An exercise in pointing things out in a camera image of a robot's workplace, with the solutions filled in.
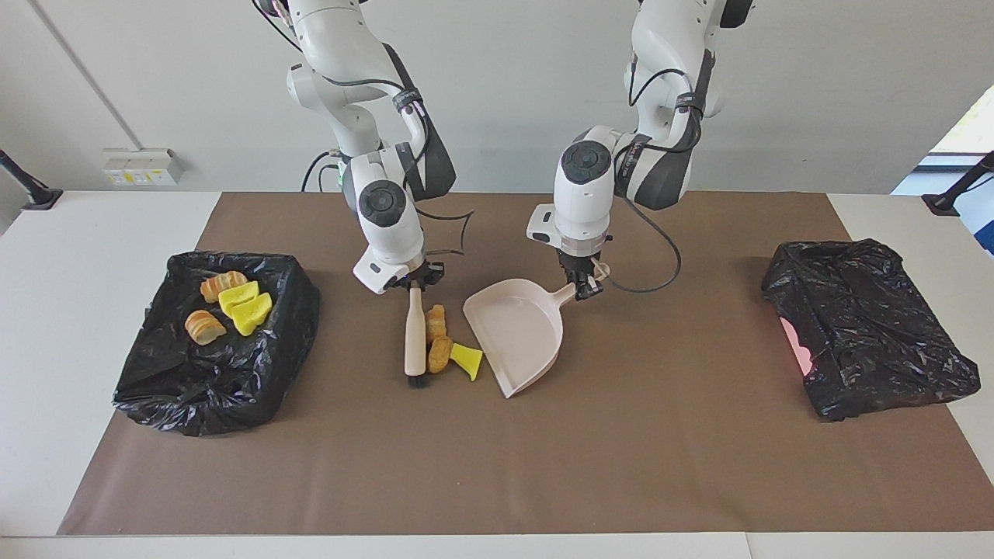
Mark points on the black bag pink bin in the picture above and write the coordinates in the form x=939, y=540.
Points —
x=870, y=326

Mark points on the yellow notched foam piece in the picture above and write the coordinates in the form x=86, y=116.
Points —
x=237, y=296

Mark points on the blue object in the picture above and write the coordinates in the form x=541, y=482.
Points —
x=988, y=239

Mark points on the black clamp stand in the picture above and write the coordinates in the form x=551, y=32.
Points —
x=943, y=203
x=35, y=194

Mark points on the black bag lined bin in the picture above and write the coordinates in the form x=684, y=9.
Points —
x=217, y=380

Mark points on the beige plastic dustpan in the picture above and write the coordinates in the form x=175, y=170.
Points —
x=516, y=334

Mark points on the beige hand brush black bristles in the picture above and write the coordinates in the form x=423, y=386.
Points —
x=415, y=334

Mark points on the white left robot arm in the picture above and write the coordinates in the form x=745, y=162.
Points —
x=582, y=202

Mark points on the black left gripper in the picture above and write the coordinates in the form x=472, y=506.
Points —
x=578, y=262

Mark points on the bright window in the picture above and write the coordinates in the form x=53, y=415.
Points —
x=971, y=132

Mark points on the yellow foam wedge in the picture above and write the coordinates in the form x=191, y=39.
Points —
x=466, y=359

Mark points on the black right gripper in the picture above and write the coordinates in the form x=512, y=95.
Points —
x=419, y=273

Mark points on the brown paper table mat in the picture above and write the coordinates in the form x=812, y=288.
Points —
x=497, y=466

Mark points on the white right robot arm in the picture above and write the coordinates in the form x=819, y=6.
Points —
x=384, y=225

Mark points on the white wall conduit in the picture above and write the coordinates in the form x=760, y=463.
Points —
x=85, y=74

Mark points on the white wall outlet box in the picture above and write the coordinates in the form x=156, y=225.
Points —
x=140, y=167

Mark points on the toy croissant bread piece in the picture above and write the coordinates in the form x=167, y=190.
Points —
x=204, y=327
x=436, y=322
x=220, y=286

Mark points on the yellow ridged foam piece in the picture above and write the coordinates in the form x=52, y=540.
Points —
x=250, y=314

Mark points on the brown round toy bread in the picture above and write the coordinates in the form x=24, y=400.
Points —
x=439, y=355

